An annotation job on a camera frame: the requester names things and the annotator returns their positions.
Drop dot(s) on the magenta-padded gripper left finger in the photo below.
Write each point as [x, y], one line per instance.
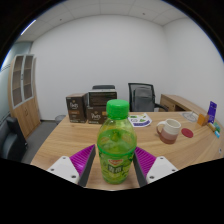
[81, 160]

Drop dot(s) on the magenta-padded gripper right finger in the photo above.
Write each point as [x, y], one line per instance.
[146, 161]

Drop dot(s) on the green drink bottle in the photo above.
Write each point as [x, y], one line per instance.
[116, 150]

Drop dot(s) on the white and pink mug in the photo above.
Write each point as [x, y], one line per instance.
[170, 130]

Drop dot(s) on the printed white leaflet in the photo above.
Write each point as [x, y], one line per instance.
[141, 120]

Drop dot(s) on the grey waste bin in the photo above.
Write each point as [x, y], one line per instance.
[60, 119]

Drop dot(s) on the brown cardboard carton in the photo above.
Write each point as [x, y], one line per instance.
[95, 115]

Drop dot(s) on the flat round red coaster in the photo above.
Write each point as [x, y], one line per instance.
[187, 133]

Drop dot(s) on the small dark brown carton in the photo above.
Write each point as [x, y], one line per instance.
[76, 108]

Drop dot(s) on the grey backpack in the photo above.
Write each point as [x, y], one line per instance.
[143, 98]

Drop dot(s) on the black mesh office chair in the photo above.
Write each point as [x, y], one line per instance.
[131, 96]

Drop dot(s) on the orange-brown cardboard box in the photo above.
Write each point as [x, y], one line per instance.
[202, 120]

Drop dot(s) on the wooden shelf cabinet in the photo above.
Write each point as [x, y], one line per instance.
[28, 113]

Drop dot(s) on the black sofa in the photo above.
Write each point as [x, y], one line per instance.
[11, 140]

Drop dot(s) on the yellow-brown snack packet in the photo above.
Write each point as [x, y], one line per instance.
[211, 126]

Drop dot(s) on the small light blue box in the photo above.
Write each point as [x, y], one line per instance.
[217, 134]

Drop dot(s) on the purple standing pouch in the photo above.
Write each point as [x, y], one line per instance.
[212, 111]

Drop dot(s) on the long ceiling light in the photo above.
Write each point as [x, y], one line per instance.
[28, 27]

